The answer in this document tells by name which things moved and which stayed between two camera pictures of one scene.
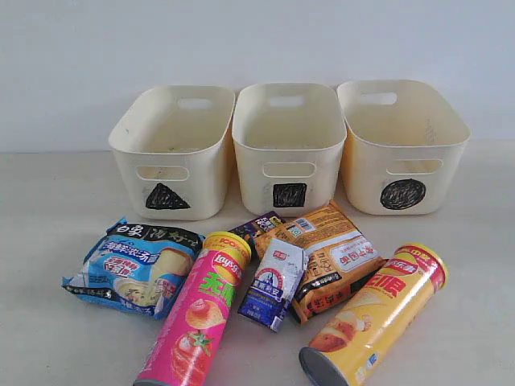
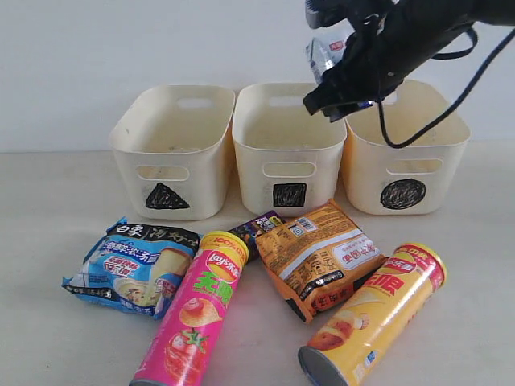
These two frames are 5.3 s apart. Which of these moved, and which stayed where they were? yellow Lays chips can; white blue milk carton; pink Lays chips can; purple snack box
Moved: white blue milk carton
Stayed: purple snack box; pink Lays chips can; yellow Lays chips can
